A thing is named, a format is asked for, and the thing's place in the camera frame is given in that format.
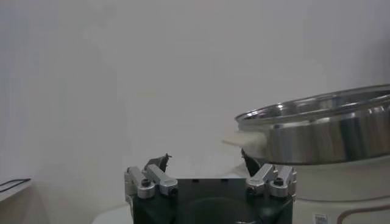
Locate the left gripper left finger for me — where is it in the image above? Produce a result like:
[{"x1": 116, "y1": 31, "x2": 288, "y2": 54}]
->
[{"x1": 124, "y1": 153, "x2": 179, "y2": 200}]

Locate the brown cooker power cord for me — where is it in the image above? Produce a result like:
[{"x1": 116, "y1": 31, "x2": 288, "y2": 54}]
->
[{"x1": 336, "y1": 204, "x2": 390, "y2": 224}]

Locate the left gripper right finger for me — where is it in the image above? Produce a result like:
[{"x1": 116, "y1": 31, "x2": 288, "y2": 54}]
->
[{"x1": 242, "y1": 149, "x2": 298, "y2": 199}]

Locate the white side desk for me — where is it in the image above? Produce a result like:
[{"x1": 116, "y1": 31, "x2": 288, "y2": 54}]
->
[{"x1": 0, "y1": 178, "x2": 33, "y2": 204}]

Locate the thin black cable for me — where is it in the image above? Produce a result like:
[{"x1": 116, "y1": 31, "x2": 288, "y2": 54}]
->
[{"x1": 0, "y1": 178, "x2": 32, "y2": 193}]

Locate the stainless steel steamer basket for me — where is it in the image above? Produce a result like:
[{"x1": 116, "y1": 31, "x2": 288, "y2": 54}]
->
[{"x1": 234, "y1": 83, "x2": 390, "y2": 166}]

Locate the stainless steel steamer pot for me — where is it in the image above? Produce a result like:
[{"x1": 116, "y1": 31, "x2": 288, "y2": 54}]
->
[{"x1": 224, "y1": 130, "x2": 390, "y2": 224}]

